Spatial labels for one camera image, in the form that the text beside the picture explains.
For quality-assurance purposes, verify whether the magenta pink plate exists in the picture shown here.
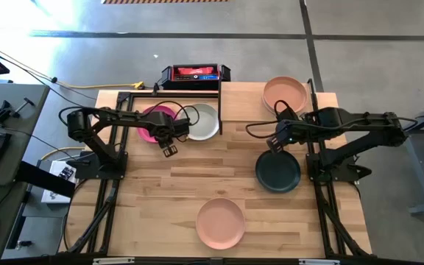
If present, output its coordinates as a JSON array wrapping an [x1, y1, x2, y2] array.
[[137, 105, 179, 144]]

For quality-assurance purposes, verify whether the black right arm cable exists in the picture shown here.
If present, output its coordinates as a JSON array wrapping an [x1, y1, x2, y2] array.
[[244, 99, 419, 140]]

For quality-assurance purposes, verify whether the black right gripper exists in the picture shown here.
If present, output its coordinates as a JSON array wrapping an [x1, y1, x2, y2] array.
[[266, 118, 307, 154]]

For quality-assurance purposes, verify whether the salmon pink plate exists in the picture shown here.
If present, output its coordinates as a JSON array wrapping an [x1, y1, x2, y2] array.
[[196, 197, 247, 251]]

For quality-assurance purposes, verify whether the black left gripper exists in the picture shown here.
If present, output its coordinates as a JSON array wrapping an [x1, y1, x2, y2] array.
[[155, 112, 191, 158]]

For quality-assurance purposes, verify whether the black clamp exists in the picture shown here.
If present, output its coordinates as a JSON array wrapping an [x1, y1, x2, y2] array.
[[0, 97, 35, 124]]

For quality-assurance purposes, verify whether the yellow cable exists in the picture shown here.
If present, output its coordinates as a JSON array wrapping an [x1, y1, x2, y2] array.
[[40, 146, 84, 161], [55, 81, 146, 91]]

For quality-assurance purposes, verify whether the black aluminium frame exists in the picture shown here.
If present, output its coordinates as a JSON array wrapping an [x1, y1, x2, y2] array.
[[59, 90, 222, 255], [305, 121, 373, 258]]

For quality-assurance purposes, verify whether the light grey plate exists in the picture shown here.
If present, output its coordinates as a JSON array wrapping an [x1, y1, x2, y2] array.
[[182, 102, 220, 141]]

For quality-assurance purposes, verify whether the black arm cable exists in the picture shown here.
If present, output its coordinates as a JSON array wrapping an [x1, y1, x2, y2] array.
[[57, 99, 201, 143], [244, 99, 419, 140]]

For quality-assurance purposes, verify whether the red black power station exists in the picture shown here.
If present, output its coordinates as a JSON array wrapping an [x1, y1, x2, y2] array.
[[160, 63, 232, 91]]

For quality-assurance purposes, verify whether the dark green plate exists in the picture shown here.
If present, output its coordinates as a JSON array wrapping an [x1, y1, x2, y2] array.
[[255, 148, 302, 194]]

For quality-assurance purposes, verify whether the black flat bar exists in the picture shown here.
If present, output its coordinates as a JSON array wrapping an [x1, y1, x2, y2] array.
[[15, 160, 77, 199]]

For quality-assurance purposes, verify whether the terracotta brown plate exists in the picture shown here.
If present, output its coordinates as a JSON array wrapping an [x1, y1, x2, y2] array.
[[262, 76, 308, 115]]

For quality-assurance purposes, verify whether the white box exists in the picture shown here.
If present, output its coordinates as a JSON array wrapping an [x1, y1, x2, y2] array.
[[40, 160, 77, 205]]

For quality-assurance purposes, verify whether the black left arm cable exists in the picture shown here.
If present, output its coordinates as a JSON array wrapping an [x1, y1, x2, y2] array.
[[57, 99, 201, 143]]

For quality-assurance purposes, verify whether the black floor cable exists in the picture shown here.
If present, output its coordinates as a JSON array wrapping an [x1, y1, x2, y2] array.
[[0, 36, 99, 111]]

